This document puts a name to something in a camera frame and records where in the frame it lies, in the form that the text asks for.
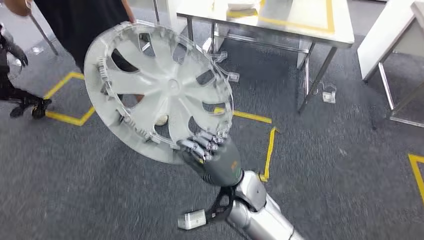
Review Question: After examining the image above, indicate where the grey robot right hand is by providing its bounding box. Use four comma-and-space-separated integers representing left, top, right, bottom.
177, 130, 244, 188

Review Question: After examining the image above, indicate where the silver wheel hubcap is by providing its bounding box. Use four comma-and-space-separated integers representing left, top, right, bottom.
83, 20, 240, 166

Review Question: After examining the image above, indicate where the steel workbench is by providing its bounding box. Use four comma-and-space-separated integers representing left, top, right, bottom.
377, 0, 424, 129
175, 0, 355, 115

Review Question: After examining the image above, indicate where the yellow floor tape square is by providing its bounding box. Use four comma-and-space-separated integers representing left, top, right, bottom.
43, 72, 97, 127
213, 107, 280, 183
408, 153, 424, 204

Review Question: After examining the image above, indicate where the white floor power socket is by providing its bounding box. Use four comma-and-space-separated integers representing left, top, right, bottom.
321, 91, 337, 105

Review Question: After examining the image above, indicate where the black humanoid robot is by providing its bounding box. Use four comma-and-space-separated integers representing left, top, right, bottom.
0, 23, 53, 120

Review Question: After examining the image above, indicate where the white cabinet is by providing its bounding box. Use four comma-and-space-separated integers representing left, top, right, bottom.
357, 0, 424, 82

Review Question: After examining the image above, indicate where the standing person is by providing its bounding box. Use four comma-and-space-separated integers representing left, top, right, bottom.
3, 0, 170, 127

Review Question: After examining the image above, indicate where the grey slanted metal pole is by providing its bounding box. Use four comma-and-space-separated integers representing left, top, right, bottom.
28, 13, 60, 57

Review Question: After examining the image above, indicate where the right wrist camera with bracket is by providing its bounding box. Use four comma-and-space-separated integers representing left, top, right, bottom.
177, 187, 236, 231

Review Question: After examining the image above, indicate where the white socket cable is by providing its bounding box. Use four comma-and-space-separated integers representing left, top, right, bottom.
311, 81, 337, 97

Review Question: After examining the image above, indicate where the yellow tape frame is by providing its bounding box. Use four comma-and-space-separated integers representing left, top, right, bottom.
226, 0, 335, 34

